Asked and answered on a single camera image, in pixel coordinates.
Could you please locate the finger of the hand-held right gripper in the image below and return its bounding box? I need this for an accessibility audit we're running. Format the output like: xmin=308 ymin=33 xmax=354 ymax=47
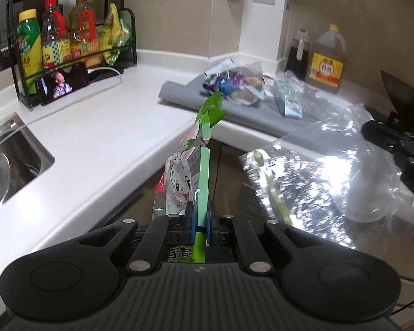
xmin=362 ymin=120 xmax=414 ymax=161

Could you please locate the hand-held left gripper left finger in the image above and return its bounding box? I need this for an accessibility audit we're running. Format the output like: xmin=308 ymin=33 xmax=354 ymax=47
xmin=90 ymin=203 xmax=196 ymax=276

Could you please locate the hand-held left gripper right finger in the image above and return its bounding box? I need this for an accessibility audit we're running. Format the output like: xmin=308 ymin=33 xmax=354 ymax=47
xmin=207 ymin=203 xmax=318 ymax=276

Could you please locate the green rabbit print snack bag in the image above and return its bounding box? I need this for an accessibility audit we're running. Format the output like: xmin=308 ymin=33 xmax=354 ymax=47
xmin=153 ymin=91 xmax=226 ymax=265

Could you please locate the green plastic stick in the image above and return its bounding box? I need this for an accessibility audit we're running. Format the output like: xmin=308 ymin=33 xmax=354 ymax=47
xmin=253 ymin=150 xmax=292 ymax=226

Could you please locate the clear plastic bag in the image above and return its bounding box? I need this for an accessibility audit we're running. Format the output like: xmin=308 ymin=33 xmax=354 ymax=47
xmin=238 ymin=102 xmax=414 ymax=249

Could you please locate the dark wok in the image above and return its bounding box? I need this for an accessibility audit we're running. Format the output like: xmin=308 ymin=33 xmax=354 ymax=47
xmin=381 ymin=71 xmax=414 ymax=118

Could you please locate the grey cabinet vent grille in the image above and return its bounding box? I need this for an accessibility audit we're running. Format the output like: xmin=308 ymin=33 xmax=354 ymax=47
xmin=240 ymin=184 xmax=263 ymax=214

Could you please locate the brown jug yellow label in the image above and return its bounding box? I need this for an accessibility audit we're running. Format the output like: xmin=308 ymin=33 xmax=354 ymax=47
xmin=304 ymin=24 xmax=347 ymax=94

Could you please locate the pale green carton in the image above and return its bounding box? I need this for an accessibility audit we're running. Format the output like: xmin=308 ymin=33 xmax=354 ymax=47
xmin=275 ymin=80 xmax=303 ymax=119

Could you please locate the dark sauce dispenser bottle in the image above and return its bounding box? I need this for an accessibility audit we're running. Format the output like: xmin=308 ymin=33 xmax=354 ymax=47
xmin=285 ymin=29 xmax=311 ymax=81

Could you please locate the grey mat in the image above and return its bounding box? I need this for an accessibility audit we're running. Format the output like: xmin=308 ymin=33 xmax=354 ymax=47
xmin=159 ymin=63 xmax=394 ymax=138

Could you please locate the purple snack wrapper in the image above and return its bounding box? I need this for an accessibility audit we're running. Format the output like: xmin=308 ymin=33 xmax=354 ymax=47
xmin=203 ymin=72 xmax=251 ymax=99

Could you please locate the stainless steel sink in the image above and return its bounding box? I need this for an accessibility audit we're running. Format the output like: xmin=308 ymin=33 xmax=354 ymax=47
xmin=0 ymin=112 xmax=56 ymax=219

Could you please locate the black smartphone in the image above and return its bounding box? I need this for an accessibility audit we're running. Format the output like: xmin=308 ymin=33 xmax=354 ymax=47
xmin=35 ymin=63 xmax=90 ymax=106

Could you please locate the glass pot lid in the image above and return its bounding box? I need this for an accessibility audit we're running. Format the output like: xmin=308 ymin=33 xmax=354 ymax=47
xmin=0 ymin=152 xmax=42 ymax=211

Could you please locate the yellow seasoning bag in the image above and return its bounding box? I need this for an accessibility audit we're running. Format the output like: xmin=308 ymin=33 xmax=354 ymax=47
xmin=101 ymin=3 xmax=125 ymax=65

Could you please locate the clear bottle red cap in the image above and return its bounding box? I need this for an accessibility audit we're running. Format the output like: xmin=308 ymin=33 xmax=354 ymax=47
xmin=41 ymin=0 xmax=71 ymax=70

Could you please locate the green bottle yellow cap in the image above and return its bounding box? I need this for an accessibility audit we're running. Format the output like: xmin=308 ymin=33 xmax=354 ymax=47
xmin=17 ymin=10 xmax=44 ymax=87

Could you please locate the black cable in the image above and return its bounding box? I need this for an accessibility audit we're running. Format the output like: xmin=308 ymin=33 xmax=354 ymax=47
xmin=388 ymin=272 xmax=414 ymax=318

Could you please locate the white charging cable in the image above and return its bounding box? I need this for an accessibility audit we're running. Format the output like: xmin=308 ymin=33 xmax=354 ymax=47
xmin=24 ymin=67 xmax=124 ymax=125

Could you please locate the black wire rack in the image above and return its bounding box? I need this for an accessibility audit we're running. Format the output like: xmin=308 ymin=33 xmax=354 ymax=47
xmin=7 ymin=0 xmax=139 ymax=106

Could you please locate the oil bottle red handle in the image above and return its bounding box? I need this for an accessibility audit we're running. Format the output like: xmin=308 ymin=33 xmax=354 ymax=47
xmin=68 ymin=0 xmax=102 ymax=68

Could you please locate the black handle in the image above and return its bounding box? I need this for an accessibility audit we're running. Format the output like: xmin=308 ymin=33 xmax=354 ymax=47
xmin=0 ymin=49 xmax=14 ymax=71

